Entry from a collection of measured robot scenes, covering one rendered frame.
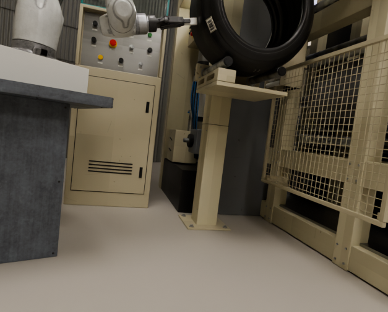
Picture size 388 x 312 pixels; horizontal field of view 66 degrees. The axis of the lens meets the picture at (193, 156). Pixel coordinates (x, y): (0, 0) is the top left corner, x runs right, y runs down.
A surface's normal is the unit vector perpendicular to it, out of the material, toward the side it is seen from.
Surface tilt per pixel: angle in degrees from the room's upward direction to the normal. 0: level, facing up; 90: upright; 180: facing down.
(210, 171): 90
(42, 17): 87
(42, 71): 90
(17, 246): 90
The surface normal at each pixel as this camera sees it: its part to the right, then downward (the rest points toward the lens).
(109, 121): 0.26, 0.10
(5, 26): 0.56, 0.13
